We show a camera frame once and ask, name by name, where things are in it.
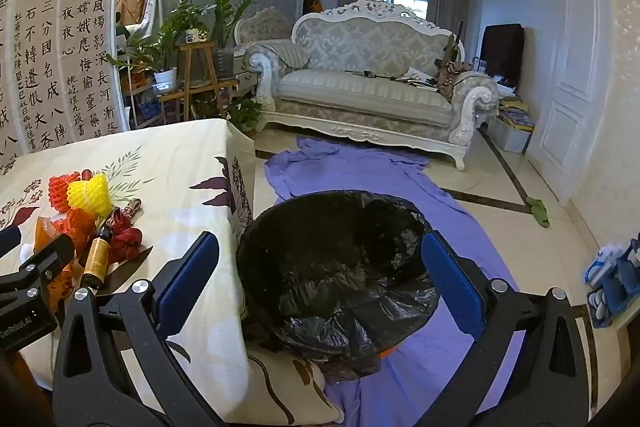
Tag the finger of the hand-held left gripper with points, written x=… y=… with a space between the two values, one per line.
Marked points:
x=10 y=238
x=52 y=254

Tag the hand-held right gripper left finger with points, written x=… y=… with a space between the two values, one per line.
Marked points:
x=190 y=279

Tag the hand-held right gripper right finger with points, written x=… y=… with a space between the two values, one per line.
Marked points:
x=450 y=287

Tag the orange snack bag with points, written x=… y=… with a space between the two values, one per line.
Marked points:
x=80 y=227

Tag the brown glass bottle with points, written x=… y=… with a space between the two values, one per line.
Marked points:
x=96 y=257

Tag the red-orange foam fruit net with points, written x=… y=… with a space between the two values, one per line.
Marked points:
x=62 y=192

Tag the yellow foam fruit net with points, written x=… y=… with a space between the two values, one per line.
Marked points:
x=90 y=197

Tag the brown twine bundle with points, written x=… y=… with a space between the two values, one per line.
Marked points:
x=132 y=208

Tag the black-bagged trash bin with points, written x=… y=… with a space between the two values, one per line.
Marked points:
x=325 y=257

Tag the floral cream tablecloth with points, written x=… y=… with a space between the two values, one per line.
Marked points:
x=165 y=167

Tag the green slippers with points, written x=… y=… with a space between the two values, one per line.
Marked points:
x=539 y=212

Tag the purple floor cloth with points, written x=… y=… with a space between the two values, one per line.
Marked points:
x=350 y=172

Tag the blue-white sneakers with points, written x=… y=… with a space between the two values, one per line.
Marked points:
x=602 y=262

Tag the grey plastic storage box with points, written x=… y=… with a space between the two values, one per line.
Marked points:
x=510 y=139

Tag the small bushy potted plant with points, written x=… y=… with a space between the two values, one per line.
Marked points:
x=245 y=112

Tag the stack of yellow-blue cloths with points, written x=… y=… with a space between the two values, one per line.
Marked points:
x=517 y=114

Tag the leafy plant in white pot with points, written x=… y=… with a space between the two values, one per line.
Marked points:
x=165 y=77

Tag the white drawer cabinet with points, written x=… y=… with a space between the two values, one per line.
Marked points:
x=247 y=83

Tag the brown patterned cloth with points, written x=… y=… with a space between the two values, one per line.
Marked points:
x=452 y=79

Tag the pile of papers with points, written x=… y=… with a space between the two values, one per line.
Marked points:
x=415 y=78

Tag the wooden plant stand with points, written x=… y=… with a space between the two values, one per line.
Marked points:
x=200 y=67

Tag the white carved sofa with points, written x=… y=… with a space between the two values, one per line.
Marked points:
x=360 y=87

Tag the black stick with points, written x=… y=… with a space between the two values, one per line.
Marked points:
x=370 y=74

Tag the white panel door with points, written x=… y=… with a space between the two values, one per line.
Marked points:
x=570 y=82

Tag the dark toy rifle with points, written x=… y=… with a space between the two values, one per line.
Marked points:
x=451 y=47

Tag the dark covered screen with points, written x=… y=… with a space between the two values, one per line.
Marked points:
x=502 y=52

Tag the plant in blue-white pot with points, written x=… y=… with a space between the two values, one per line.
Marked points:
x=194 y=34

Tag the striped cushion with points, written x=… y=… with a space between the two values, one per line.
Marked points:
x=287 y=54

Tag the tall plant in grey pot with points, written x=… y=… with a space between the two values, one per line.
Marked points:
x=226 y=22

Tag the carved patterned armchair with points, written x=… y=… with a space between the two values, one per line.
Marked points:
x=262 y=27

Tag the calligraphy wall scroll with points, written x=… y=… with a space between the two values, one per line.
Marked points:
x=50 y=57

